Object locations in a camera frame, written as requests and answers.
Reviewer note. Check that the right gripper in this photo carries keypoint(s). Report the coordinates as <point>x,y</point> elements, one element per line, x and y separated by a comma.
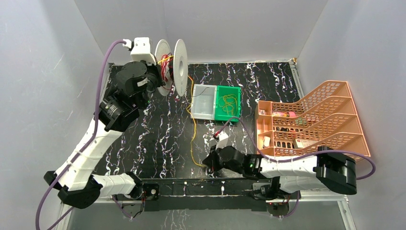
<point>211,161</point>

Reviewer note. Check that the orange desk organizer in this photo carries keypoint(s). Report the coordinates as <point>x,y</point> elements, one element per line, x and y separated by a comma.
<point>327,116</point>

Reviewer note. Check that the white plastic bin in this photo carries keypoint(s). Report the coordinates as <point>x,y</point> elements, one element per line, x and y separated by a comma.
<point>203,102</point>

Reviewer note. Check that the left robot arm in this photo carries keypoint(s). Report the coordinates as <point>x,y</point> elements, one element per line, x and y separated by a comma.
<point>129,93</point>

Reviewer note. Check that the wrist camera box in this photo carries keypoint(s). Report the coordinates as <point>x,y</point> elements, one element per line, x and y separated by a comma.
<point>141,51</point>
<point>221,140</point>

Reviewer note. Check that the white stapler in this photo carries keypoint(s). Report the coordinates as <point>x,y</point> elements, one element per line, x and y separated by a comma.
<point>266,142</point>

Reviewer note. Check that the green plastic bin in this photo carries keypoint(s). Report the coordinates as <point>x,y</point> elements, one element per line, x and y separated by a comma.
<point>228,103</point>

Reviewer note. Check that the white cable spool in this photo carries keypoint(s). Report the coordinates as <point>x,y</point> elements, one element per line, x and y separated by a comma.
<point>174,67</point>

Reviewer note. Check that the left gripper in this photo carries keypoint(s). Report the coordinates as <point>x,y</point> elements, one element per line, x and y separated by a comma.
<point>155,79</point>

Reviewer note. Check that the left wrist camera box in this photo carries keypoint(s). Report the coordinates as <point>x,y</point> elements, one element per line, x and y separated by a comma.
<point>141,51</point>

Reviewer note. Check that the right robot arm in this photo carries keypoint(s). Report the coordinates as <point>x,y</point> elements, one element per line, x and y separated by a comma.
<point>330,169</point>

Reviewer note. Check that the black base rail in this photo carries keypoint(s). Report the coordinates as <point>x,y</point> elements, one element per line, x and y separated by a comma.
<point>211,194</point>

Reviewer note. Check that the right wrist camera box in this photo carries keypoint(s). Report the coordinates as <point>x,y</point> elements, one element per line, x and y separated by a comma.
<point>221,140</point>

